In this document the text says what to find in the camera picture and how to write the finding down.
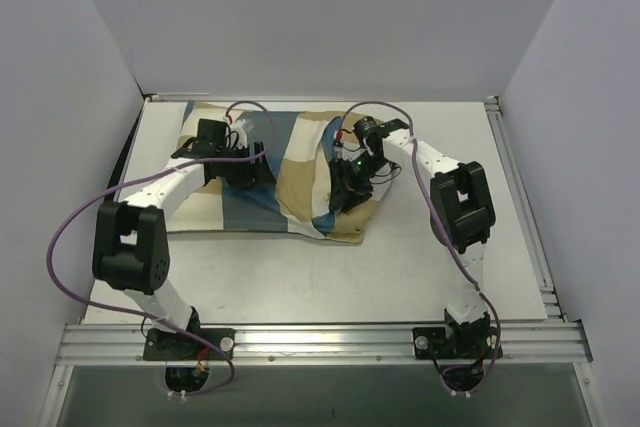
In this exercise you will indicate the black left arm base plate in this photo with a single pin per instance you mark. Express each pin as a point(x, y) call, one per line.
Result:
point(166, 346)

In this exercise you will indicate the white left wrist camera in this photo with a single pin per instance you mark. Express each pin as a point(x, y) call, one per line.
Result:
point(238, 133)

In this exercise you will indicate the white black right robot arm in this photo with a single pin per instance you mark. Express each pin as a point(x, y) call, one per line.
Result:
point(457, 195)

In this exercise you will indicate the aluminium back frame rail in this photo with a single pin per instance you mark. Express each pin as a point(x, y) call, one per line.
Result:
point(207, 96)

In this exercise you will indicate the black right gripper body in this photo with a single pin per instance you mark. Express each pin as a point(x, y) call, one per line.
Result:
point(345, 185)

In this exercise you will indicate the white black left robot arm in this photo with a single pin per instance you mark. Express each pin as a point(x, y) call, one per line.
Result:
point(131, 249)

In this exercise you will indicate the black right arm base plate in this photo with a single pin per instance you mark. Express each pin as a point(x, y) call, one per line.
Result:
point(455, 342)

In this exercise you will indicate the aluminium front frame rail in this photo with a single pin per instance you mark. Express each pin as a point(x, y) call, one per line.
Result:
point(365, 344)

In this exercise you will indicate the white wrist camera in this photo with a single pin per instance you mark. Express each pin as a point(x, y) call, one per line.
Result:
point(238, 133)
point(345, 150)

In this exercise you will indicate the blue tan white checked pillowcase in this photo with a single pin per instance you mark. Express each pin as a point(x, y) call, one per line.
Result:
point(298, 202)

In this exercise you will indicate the aluminium frame rail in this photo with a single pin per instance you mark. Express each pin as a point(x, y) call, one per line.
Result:
point(207, 96)
point(365, 344)

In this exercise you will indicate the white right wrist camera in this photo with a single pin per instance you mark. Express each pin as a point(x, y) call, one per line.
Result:
point(345, 150)

